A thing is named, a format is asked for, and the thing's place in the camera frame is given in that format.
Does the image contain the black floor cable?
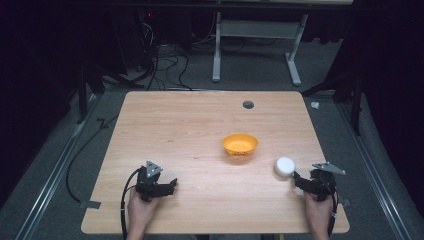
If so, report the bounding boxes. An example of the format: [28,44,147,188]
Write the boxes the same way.
[65,114,120,204]

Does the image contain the orange plastic bowl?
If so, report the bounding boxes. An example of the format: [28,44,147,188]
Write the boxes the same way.
[221,133,259,157]

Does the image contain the person's left hand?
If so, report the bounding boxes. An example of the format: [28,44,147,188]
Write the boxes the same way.
[127,190,162,232]

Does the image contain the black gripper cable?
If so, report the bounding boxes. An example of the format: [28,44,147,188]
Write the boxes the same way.
[327,179,340,237]
[120,168,142,240]

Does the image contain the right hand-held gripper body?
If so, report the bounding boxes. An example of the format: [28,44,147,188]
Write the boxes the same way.
[309,161,347,203]

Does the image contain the grey tape strip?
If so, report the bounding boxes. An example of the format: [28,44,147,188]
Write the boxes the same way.
[79,199,102,210]

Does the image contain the black metal stand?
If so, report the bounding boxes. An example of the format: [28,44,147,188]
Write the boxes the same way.
[300,71,364,137]
[75,61,146,125]

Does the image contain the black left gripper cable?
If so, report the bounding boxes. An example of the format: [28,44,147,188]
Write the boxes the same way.
[120,168,142,240]

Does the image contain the person's right hand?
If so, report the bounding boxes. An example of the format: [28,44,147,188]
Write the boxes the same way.
[303,191,334,232]

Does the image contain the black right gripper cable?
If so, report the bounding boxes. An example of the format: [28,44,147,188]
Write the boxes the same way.
[327,179,340,237]

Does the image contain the bundle of black floor cables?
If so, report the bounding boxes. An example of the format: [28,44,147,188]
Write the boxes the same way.
[134,23,221,92]

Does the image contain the dark computer case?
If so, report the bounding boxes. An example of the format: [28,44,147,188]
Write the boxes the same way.
[109,9,193,69]

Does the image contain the white metal desk frame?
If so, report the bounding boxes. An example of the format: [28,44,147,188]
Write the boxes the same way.
[211,11,310,88]

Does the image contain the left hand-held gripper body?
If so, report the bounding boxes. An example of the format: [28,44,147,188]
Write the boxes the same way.
[134,160,172,203]

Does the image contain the metal floor rail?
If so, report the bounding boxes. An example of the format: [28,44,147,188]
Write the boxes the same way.
[13,94,98,240]
[334,101,414,240]

